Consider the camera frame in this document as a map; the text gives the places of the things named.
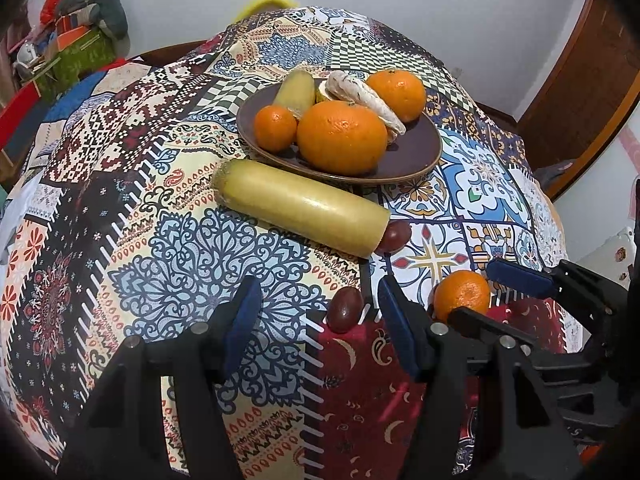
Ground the patterned patchwork tablecloth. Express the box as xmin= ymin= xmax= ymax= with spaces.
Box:
xmin=0 ymin=5 xmax=586 ymax=480

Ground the yellow foam tube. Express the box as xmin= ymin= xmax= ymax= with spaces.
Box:
xmin=234 ymin=0 xmax=302 ymax=24

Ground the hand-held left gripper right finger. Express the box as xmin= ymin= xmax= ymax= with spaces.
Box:
xmin=377 ymin=276 xmax=587 ymax=480

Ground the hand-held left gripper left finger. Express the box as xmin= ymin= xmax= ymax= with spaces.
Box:
xmin=60 ymin=275 xmax=264 ymax=480

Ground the dark red fruit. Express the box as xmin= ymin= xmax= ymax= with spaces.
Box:
xmin=326 ymin=286 xmax=365 ymax=335
xmin=378 ymin=219 xmax=413 ymax=254

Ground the blue patchwork quilt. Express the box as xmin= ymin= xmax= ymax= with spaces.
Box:
xmin=30 ymin=57 xmax=161 ymax=131

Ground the grey plush pillow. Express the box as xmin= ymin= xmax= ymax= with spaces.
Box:
xmin=54 ymin=0 xmax=131 ymax=42

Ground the pale sweet potato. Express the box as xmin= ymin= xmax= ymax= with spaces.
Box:
xmin=322 ymin=70 xmax=407 ymax=137

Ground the dark purple plate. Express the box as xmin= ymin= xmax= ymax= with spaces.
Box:
xmin=236 ymin=79 xmax=444 ymax=187

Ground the red plastic bag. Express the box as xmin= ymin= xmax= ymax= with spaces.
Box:
xmin=39 ymin=0 xmax=67 ymax=27

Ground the large orange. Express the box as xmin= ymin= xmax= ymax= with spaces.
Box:
xmin=296 ymin=100 xmax=389 ymax=176
xmin=366 ymin=68 xmax=427 ymax=123

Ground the brown wooden door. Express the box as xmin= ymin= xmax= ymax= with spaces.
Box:
xmin=516 ymin=0 xmax=640 ymax=201

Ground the small orange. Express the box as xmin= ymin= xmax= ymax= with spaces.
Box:
xmin=432 ymin=269 xmax=492 ymax=324
xmin=253 ymin=104 xmax=299 ymax=154

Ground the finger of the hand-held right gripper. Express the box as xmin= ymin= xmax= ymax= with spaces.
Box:
xmin=486 ymin=258 xmax=602 ymax=297
xmin=447 ymin=306 xmax=537 ymax=356

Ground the green patterned storage box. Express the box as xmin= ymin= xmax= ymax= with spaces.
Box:
xmin=29 ymin=29 xmax=120 ymax=102

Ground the red box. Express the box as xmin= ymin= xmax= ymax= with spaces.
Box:
xmin=0 ymin=81 xmax=45 ymax=147

